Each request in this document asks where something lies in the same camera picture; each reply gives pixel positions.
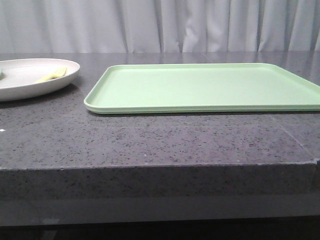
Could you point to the beige round plate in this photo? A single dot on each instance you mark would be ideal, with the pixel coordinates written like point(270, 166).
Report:
point(19, 76)

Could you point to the yellow plastic fork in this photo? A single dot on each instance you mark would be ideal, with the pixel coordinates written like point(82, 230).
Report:
point(58, 73)

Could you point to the light green plastic tray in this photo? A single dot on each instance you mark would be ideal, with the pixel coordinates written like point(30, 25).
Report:
point(201, 88)

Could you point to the white pleated curtain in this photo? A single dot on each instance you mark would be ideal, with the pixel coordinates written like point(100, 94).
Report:
point(158, 26)

